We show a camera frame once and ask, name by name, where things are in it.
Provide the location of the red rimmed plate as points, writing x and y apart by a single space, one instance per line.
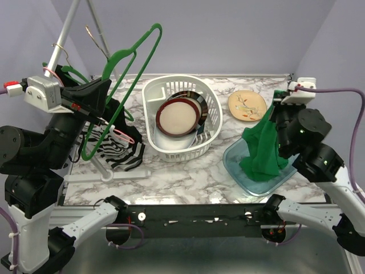
177 117

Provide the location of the black base frame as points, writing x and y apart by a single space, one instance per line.
197 220

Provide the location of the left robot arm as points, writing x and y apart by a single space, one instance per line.
30 161

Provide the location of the green tank top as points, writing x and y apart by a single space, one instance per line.
263 162

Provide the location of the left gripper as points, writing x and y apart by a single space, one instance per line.
83 99

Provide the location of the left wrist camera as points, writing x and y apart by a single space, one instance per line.
43 93

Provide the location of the green hanger back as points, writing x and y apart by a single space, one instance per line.
86 99

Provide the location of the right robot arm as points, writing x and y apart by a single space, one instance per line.
300 132

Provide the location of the white plate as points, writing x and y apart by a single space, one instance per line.
165 142

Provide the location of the dark patterned plate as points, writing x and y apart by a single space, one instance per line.
199 101

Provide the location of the black tank top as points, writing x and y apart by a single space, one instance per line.
119 114

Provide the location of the beige bird plate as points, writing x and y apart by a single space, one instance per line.
247 105

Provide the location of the pink wire hanger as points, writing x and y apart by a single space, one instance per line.
119 135

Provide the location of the zebra striped tank top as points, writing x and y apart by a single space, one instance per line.
118 153

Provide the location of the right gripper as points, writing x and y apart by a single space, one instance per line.
276 108

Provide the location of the blue transparent bin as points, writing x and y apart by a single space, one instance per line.
231 159

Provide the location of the white plastic basket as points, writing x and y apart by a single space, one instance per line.
158 90

